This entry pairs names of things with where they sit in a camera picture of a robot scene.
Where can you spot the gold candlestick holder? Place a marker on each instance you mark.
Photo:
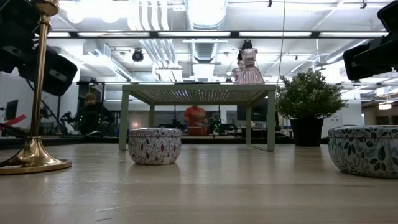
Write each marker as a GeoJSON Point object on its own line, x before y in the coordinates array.
{"type": "Point", "coordinates": [32, 152]}

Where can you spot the blue floral candle tin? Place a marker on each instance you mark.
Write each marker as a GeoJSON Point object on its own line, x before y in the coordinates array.
{"type": "Point", "coordinates": [363, 152]}

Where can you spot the white floral candle tin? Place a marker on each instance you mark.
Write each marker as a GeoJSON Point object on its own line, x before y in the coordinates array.
{"type": "Point", "coordinates": [155, 146]}

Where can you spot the pink ribbed glass candle holder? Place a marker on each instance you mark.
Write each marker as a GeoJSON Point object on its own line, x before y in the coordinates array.
{"type": "Point", "coordinates": [249, 71]}

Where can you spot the person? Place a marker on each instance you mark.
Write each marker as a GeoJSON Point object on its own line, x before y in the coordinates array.
{"type": "Point", "coordinates": [195, 119]}
{"type": "Point", "coordinates": [91, 116]}

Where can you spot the black monitor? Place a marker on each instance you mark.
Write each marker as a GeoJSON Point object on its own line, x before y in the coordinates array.
{"type": "Point", "coordinates": [12, 109]}

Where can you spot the potted green plant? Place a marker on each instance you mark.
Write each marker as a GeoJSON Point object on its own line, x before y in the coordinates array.
{"type": "Point", "coordinates": [308, 96]}

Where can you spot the green perforated metal shelf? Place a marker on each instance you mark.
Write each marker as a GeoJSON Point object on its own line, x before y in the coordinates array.
{"type": "Point", "coordinates": [199, 90]}

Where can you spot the black ceiling camera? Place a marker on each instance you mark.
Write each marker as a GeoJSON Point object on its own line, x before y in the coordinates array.
{"type": "Point", "coordinates": [137, 55]}

